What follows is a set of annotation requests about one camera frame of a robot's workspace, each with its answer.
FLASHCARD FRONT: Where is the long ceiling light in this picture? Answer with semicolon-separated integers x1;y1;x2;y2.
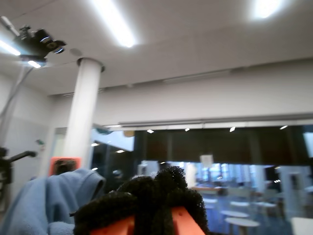
90;0;136;48

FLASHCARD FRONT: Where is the round white table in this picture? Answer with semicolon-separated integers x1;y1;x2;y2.
221;210;249;219
224;216;260;235

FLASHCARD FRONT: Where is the bright ceiling light panel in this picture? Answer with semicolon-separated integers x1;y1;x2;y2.
249;0;282;19

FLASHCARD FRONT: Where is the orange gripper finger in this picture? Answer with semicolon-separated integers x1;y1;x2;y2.
73;175;157;235
153;166;210;235

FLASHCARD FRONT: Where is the blue printed T-shirt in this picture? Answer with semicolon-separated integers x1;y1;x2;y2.
0;167;106;235

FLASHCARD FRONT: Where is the overhead camera on boom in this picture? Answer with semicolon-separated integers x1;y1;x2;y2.
0;16;67;62

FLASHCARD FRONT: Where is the white round column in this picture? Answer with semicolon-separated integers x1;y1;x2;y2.
62;57;106;177

